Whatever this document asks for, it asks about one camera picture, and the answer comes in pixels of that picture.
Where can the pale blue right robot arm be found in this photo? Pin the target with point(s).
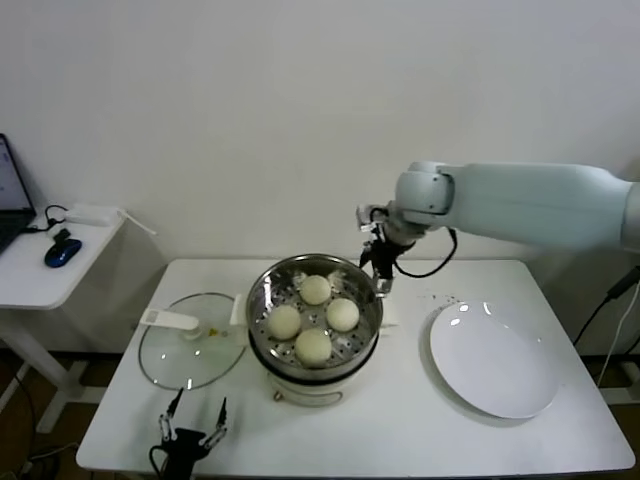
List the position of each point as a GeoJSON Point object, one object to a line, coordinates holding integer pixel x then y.
{"type": "Point", "coordinates": [525, 205]}

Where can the blue computer mouse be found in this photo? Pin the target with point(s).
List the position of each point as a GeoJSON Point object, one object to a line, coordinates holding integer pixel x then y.
{"type": "Point", "coordinates": [62, 253]}

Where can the white plastic stick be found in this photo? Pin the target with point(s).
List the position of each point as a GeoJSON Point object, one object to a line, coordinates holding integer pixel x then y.
{"type": "Point", "coordinates": [136, 222]}

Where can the stainless steel steamer basket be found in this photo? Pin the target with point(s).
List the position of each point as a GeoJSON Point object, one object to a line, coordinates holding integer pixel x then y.
{"type": "Point", "coordinates": [360, 345]}

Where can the white steamed baozi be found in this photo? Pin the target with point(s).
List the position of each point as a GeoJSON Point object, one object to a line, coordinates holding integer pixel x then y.
{"type": "Point", "coordinates": [315, 290]}
{"type": "Point", "coordinates": [312, 347]}
{"type": "Point", "coordinates": [284, 322]}
{"type": "Point", "coordinates": [342, 315]}

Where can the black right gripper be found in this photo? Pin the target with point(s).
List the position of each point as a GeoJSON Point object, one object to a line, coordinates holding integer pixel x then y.
{"type": "Point", "coordinates": [384, 257]}

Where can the black laptop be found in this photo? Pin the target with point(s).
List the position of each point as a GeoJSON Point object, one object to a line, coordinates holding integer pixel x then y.
{"type": "Point", "coordinates": [10, 200]}

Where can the large white plate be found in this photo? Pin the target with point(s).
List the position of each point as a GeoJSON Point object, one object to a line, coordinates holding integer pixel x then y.
{"type": "Point", "coordinates": [490, 360]}

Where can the white power adapter box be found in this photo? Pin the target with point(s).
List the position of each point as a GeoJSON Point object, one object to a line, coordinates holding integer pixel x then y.
{"type": "Point", "coordinates": [90, 215]}

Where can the stainless steel steamer pot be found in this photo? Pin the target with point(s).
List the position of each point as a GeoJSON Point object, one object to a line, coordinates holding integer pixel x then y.
{"type": "Point", "coordinates": [310, 392]}

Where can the white side table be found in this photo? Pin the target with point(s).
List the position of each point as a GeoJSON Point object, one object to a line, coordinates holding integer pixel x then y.
{"type": "Point", "coordinates": [45, 280]}

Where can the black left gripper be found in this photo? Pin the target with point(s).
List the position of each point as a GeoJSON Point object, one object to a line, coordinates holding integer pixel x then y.
{"type": "Point", "coordinates": [184, 450]}

